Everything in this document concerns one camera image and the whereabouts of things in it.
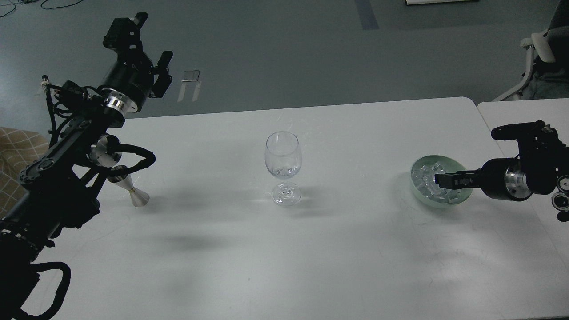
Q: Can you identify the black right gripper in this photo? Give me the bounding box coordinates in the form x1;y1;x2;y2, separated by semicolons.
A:
434;158;532;202

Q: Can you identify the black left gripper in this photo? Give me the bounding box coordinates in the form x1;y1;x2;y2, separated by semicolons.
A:
98;12;173;113

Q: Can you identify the clear ice cubes pile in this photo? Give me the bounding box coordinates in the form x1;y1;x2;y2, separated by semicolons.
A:
411;161;461;204

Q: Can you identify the steel cocktail jigger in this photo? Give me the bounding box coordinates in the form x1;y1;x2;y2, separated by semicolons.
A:
107;174;150;208

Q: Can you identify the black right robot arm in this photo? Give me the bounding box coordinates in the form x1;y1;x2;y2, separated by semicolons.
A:
434;120;569;222

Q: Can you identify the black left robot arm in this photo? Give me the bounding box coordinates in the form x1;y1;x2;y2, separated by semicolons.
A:
1;12;173;320

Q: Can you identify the clear wine glass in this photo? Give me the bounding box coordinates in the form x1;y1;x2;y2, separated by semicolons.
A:
264;130;302;207

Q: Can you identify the green bowl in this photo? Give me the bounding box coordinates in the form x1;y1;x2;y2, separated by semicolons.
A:
410;155;472;209

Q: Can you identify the white office chair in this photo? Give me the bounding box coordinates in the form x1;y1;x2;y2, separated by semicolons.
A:
493;0;569;102

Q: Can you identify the white board on floor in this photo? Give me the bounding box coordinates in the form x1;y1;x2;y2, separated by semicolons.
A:
405;0;479;6

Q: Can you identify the black floor cable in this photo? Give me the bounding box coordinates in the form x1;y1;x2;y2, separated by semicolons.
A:
0;0;84;17

